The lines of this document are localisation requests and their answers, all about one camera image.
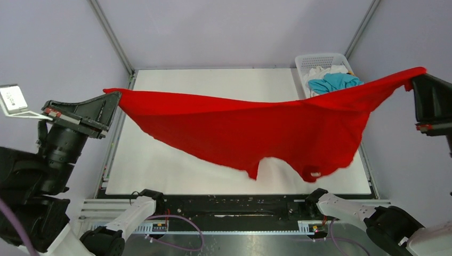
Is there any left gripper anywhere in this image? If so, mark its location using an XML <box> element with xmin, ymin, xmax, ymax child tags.
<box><xmin>40</xmin><ymin>87</ymin><xmax>124</xmax><ymax>188</ymax></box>

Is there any red t-shirt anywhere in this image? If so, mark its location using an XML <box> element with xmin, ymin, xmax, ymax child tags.
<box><xmin>117</xmin><ymin>67</ymin><xmax>427</xmax><ymax>183</ymax></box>

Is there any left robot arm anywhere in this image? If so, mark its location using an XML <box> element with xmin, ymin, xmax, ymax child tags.
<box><xmin>1</xmin><ymin>91</ymin><xmax>166</xmax><ymax>255</ymax></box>

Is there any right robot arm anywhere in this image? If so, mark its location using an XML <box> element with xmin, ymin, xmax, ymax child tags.
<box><xmin>305</xmin><ymin>74</ymin><xmax>451</xmax><ymax>255</ymax></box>

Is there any light blue t-shirt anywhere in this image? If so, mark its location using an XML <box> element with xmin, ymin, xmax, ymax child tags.
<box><xmin>308</xmin><ymin>73</ymin><xmax>364</xmax><ymax>95</ymax></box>

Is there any white t-shirt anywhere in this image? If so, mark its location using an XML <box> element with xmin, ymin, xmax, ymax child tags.
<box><xmin>302</xmin><ymin>65</ymin><xmax>349</xmax><ymax>98</ymax></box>

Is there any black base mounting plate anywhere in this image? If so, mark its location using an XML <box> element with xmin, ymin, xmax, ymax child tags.
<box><xmin>97</xmin><ymin>190</ymin><xmax>380</xmax><ymax>232</ymax></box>

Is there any white plastic laundry basket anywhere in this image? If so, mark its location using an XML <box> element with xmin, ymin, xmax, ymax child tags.
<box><xmin>295</xmin><ymin>53</ymin><xmax>354</xmax><ymax>99</ymax></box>

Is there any left aluminium corner post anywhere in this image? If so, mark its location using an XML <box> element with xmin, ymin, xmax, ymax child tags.
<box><xmin>87</xmin><ymin>0</ymin><xmax>135</xmax><ymax>76</ymax></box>

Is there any aluminium corner post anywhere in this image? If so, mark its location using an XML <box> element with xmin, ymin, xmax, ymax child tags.
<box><xmin>87</xmin><ymin>0</ymin><xmax>135</xmax><ymax>76</ymax></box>
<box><xmin>344</xmin><ymin>0</ymin><xmax>382</xmax><ymax>59</ymax></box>

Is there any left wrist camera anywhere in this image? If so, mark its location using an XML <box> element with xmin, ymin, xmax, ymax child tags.
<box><xmin>1</xmin><ymin>84</ymin><xmax>52</xmax><ymax>121</ymax></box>

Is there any right aluminium corner post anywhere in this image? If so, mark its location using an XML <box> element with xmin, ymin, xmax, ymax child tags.
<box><xmin>344</xmin><ymin>0</ymin><xmax>382</xmax><ymax>59</ymax></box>

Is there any aluminium frame rail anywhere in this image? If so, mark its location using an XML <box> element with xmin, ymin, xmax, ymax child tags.
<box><xmin>69</xmin><ymin>198</ymin><xmax>410</xmax><ymax>256</ymax></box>

